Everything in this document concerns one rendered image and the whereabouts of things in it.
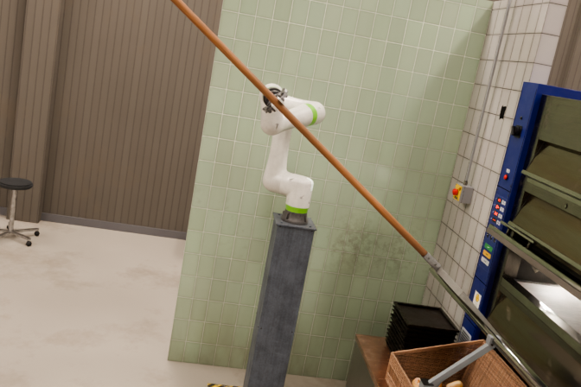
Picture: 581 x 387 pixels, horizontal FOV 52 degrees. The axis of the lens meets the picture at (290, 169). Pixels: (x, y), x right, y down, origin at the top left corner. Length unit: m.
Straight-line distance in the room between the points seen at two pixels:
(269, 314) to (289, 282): 0.21
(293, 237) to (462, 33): 1.64
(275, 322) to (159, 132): 3.24
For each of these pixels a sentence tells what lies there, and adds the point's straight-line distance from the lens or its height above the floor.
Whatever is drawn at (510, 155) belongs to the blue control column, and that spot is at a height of 1.77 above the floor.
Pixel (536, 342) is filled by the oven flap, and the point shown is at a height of 1.04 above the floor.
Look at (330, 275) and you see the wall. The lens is 3.94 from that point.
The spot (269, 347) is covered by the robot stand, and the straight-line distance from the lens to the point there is 3.42.
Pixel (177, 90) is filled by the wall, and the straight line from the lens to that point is 6.07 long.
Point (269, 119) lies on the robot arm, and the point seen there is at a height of 1.77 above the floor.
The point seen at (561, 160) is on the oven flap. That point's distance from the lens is 2.93.
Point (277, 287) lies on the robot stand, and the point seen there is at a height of 0.85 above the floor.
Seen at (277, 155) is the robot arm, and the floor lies 1.53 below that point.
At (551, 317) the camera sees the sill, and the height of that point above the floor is 1.18.
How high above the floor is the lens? 2.07
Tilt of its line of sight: 11 degrees down
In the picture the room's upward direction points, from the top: 11 degrees clockwise
